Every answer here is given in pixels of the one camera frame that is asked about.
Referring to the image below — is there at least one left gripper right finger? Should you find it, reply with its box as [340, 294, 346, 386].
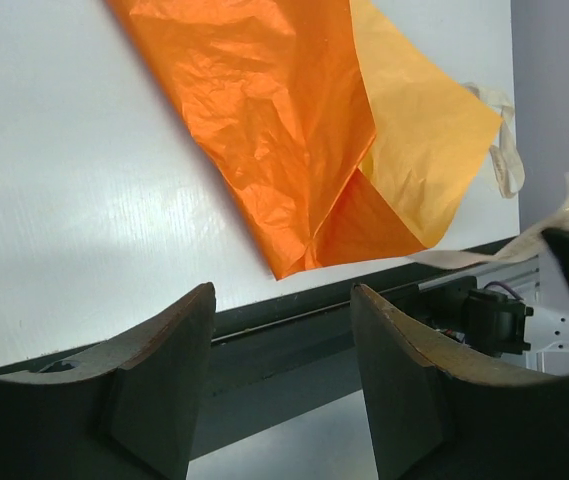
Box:
[350, 285, 569, 479]

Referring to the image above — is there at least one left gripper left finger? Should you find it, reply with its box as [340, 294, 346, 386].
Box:
[0, 283, 216, 479]

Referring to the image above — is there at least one cream printed ribbon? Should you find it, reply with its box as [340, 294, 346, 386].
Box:
[408, 83, 569, 270]

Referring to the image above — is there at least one orange wrapping paper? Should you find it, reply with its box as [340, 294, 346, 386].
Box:
[110, 1, 502, 278]

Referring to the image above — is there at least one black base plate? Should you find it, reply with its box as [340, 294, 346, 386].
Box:
[0, 237, 515, 461]

